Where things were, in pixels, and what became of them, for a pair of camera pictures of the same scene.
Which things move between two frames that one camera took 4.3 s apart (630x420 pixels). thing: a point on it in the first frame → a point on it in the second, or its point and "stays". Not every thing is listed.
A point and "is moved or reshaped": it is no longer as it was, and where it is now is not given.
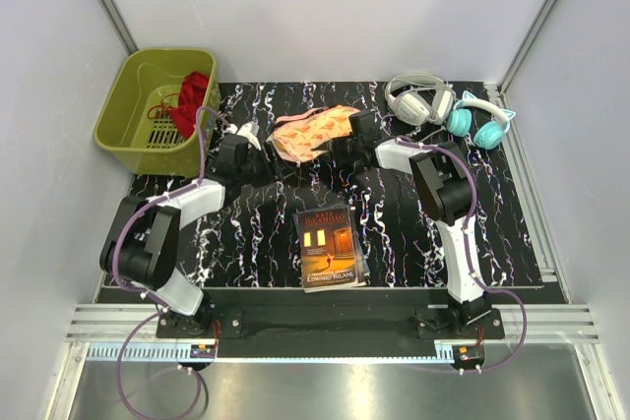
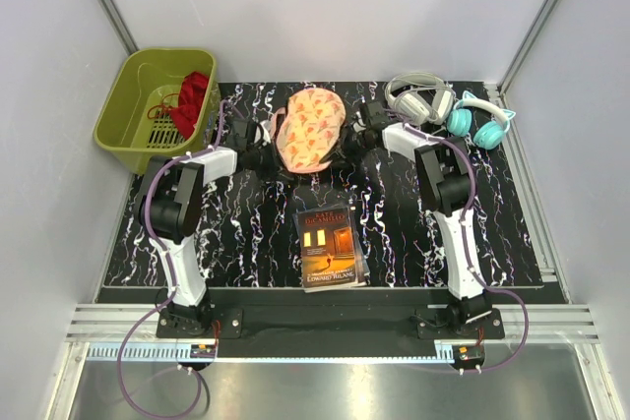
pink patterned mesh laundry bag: x=294 y=137 is moved or reshaped
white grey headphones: x=416 y=97 stays
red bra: x=184 y=115 stays
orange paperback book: x=331 y=254 stays
